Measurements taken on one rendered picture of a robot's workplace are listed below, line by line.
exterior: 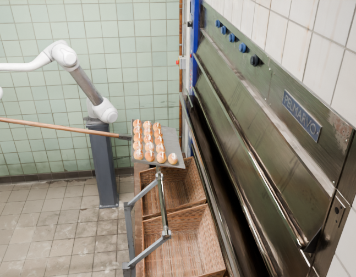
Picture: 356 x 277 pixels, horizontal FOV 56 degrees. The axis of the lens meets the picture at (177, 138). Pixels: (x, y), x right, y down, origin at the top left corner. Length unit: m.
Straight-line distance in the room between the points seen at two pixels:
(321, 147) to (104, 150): 2.52
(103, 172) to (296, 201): 2.55
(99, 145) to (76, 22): 1.16
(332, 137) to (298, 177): 0.23
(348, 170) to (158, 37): 2.76
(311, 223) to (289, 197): 0.13
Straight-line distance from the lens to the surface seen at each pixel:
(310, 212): 1.02
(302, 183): 1.07
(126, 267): 1.91
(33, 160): 4.11
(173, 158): 2.21
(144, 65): 3.46
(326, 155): 0.94
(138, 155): 2.16
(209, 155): 1.88
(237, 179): 1.60
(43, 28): 3.46
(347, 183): 0.85
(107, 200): 3.61
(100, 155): 3.27
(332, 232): 0.94
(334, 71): 0.87
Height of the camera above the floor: 2.45
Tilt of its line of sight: 31 degrees down
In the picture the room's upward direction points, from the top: straight up
